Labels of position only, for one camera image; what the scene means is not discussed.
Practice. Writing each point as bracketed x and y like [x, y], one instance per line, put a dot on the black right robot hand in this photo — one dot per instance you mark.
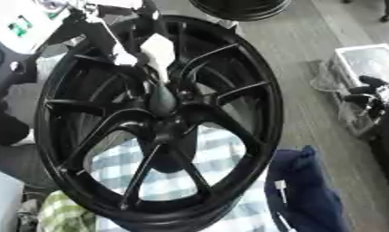
[369, 90]

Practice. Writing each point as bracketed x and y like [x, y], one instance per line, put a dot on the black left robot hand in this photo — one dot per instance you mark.
[104, 22]

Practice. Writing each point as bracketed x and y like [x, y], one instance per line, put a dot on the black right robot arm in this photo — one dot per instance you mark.
[386, 142]

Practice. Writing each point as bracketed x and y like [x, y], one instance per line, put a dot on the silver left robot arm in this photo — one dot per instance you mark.
[22, 24]

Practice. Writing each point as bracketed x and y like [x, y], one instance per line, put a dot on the black spoked wheel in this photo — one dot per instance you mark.
[239, 90]

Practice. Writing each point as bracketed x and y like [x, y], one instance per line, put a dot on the black round wheel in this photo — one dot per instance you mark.
[239, 9]

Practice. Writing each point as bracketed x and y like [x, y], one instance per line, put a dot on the clear plastic box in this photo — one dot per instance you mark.
[361, 60]

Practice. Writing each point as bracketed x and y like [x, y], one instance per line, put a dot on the black chair leg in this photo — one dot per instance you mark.
[385, 12]

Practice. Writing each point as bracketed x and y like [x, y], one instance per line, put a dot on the dark blue bag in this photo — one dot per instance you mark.
[303, 193]

